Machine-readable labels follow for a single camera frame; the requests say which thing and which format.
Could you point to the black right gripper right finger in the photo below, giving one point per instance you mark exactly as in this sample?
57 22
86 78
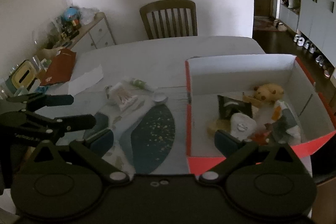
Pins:
227 146

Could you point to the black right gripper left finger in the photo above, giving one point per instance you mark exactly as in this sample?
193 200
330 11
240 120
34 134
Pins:
90 151

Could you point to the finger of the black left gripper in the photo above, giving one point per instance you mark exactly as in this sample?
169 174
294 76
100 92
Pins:
36 101
71 122

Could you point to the white tooth shaped item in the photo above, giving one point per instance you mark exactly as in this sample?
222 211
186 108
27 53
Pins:
242 126

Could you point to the black snack packet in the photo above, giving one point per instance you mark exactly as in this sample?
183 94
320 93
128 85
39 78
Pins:
228 107

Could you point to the cotton swab pack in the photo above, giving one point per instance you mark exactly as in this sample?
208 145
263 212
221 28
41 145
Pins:
121 96

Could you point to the white green orange snack pouch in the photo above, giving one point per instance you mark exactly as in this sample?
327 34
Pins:
285 128

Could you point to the green white tube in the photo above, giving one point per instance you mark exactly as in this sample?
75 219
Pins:
142 85

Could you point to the yellow tissue box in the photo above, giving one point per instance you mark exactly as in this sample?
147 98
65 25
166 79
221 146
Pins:
23 76

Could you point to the red booklet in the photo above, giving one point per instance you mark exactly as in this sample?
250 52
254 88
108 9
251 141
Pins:
60 69

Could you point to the white paper sheet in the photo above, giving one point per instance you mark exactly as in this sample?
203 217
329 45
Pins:
85 81

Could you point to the red cardboard box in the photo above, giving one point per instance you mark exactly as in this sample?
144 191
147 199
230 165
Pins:
231 76

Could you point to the dark green patterned placemat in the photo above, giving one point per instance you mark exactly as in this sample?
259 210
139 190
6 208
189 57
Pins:
148 143

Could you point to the small white round jar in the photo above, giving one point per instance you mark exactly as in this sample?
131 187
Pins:
159 97

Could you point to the white drawer cabinet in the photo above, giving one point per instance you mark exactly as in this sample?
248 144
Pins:
93 36

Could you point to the blue globe toy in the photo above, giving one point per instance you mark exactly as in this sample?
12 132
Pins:
71 15

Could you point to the dark wooden chair at wall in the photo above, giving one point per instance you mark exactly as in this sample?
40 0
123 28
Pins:
169 19

